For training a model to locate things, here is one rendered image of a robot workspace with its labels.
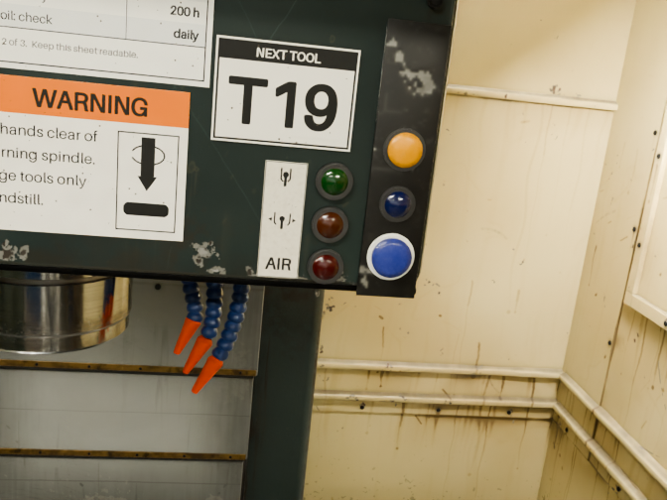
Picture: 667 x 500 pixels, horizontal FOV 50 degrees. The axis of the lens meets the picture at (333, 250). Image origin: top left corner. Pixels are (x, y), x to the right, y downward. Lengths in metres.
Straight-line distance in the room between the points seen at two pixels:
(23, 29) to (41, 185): 0.10
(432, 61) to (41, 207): 0.29
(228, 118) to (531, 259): 1.30
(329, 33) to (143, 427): 0.94
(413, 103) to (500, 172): 1.15
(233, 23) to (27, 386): 0.92
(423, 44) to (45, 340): 0.43
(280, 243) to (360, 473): 1.38
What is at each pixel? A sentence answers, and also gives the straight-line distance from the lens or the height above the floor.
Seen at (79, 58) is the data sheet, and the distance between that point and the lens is 0.52.
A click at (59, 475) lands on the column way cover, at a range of 1.39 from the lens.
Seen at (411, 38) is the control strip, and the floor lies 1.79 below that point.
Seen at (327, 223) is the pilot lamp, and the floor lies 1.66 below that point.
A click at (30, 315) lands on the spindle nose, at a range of 0.70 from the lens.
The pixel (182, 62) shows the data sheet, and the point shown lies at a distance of 0.51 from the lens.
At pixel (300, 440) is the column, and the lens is 1.37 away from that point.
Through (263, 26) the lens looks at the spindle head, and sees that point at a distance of 0.51.
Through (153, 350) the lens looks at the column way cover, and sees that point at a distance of 1.24.
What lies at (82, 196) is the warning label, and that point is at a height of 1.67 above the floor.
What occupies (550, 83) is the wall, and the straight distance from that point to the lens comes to 1.67.
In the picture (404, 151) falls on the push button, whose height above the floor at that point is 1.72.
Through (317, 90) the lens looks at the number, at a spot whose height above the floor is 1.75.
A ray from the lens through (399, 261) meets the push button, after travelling 0.53.
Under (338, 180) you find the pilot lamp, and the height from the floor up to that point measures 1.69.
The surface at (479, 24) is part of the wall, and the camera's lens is 1.61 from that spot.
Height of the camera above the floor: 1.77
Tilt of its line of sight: 15 degrees down
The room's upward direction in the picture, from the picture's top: 6 degrees clockwise
